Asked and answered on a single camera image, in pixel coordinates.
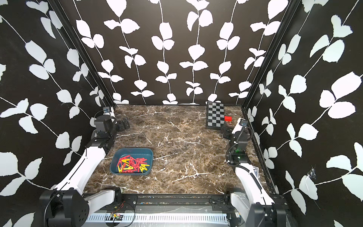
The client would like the teal plastic storage box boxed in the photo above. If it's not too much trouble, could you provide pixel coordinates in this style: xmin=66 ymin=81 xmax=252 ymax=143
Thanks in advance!
xmin=110 ymin=148 xmax=154 ymax=176

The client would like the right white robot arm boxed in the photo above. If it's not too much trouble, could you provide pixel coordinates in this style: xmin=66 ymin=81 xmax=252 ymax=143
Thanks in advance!
xmin=222 ymin=118 xmax=290 ymax=227

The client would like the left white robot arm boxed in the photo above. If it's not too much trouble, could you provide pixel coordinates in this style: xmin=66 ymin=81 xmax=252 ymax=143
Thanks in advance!
xmin=39 ymin=107 xmax=130 ymax=227

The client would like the red clothespin in box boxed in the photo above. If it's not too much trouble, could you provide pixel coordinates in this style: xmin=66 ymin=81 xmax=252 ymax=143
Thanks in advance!
xmin=118 ymin=155 xmax=130 ymax=165

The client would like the yellow clothespin in box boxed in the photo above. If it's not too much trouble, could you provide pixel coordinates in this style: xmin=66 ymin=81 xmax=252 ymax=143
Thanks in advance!
xmin=119 ymin=166 xmax=135 ymax=174

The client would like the small red block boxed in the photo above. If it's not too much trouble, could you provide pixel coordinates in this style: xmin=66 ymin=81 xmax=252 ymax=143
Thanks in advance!
xmin=224 ymin=116 xmax=233 ymax=122

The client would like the black white checkerboard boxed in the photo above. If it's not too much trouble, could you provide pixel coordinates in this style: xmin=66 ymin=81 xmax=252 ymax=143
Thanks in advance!
xmin=206 ymin=101 xmax=225 ymax=130

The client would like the yellow clothespin right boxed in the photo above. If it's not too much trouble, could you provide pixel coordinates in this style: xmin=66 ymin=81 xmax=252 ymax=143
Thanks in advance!
xmin=139 ymin=164 xmax=150 ymax=173

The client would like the blue playing card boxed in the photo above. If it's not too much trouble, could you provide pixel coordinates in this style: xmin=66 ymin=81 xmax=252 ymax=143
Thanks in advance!
xmin=253 ymin=166 xmax=259 ymax=179

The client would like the small circuit board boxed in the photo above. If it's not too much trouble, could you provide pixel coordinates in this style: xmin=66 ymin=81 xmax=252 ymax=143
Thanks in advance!
xmin=105 ymin=213 xmax=123 ymax=222

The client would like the black front mounting rail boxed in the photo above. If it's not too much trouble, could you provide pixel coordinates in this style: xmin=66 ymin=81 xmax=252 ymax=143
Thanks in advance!
xmin=101 ymin=192 xmax=246 ymax=212

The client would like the white perforated rail strip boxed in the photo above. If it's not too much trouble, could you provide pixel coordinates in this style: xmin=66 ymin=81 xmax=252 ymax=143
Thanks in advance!
xmin=86 ymin=213 xmax=229 ymax=224

